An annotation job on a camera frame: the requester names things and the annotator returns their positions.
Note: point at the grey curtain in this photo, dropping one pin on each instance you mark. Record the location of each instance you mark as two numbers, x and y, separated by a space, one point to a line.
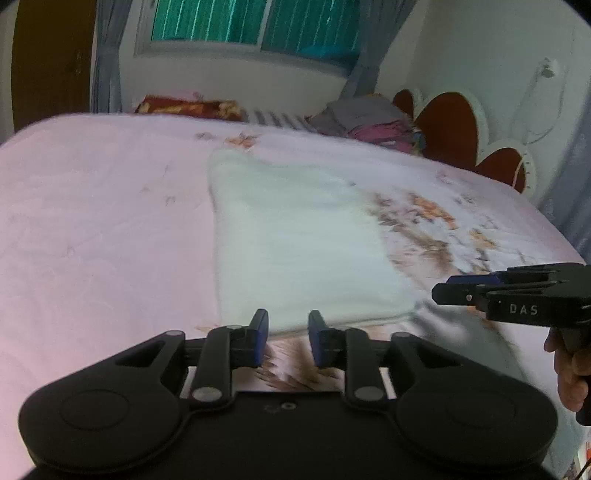
106 60
369 60

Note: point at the red patterned pillow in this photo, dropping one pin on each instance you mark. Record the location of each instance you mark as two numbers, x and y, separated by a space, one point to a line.
184 108

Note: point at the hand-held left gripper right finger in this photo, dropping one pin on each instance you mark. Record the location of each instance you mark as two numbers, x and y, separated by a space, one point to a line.
316 339

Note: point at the striped pillow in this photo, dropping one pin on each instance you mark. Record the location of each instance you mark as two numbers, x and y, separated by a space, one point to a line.
277 119

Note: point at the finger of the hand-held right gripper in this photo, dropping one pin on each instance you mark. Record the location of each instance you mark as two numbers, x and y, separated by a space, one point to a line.
455 293
475 278

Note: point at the brown scalloped headboard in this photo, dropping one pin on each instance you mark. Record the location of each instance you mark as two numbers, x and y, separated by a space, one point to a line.
450 124

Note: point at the pile of folded clothes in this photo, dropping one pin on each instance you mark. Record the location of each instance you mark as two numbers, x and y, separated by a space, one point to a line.
360 115

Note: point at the white fleece cloth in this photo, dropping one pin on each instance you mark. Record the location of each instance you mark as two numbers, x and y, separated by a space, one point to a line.
300 240

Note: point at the blue grey hanging cloth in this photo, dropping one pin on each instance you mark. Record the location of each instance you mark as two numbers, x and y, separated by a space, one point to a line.
572 194

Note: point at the brown wooden door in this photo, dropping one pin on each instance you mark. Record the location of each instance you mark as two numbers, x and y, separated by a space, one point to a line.
51 69

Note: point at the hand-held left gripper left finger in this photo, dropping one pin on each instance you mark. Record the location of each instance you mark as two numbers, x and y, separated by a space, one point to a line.
261 339

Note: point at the person's right hand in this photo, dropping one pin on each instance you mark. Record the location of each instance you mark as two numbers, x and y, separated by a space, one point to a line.
570 383

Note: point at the window with green shutters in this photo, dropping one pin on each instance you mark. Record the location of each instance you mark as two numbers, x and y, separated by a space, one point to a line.
207 21

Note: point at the pink floral bed sheet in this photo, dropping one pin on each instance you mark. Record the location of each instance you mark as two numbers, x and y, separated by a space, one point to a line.
92 207

